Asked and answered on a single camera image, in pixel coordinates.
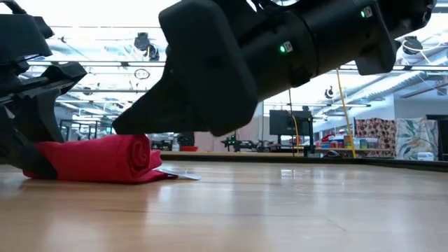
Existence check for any shelf with colourful boxes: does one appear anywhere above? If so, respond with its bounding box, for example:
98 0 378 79
314 134 355 152

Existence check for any silver ribbed air duct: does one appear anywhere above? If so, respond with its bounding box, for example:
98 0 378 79
349 66 448 104

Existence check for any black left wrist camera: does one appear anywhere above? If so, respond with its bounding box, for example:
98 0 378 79
0 13 55 66

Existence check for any long ceiling light strip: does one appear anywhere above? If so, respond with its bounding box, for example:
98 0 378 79
27 59 448 74

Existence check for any dark cabinet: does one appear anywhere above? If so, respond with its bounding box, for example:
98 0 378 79
426 114 448 162

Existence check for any floral patterned cloth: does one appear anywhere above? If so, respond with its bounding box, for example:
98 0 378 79
353 118 398 159

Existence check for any black framed glass enclosure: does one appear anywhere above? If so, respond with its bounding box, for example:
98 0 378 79
59 119 116 141

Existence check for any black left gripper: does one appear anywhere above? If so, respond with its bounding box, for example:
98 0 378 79
0 62 88 180

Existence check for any wide black monitor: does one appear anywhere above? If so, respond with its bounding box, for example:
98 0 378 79
269 110 314 137

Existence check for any red cloth towel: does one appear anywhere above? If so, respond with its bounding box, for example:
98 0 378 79
22 134 202 186

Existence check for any leaf patterned cloth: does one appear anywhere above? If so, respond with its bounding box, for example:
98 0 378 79
395 118 439 161

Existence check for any short yellow cable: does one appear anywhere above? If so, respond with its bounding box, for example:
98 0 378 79
292 115 301 152

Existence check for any long black cable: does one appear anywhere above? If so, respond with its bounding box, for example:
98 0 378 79
287 89 295 157

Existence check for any long yellow cable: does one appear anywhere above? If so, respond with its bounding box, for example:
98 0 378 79
335 68 357 159

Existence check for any small black monitor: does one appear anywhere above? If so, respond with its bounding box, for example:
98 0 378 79
177 132 196 147

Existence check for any pink curtain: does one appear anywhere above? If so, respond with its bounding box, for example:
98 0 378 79
194 117 270 153

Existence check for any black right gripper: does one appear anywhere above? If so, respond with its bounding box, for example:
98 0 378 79
111 0 259 137

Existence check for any thick black wrist cable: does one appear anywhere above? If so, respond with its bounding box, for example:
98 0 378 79
0 0 28 15

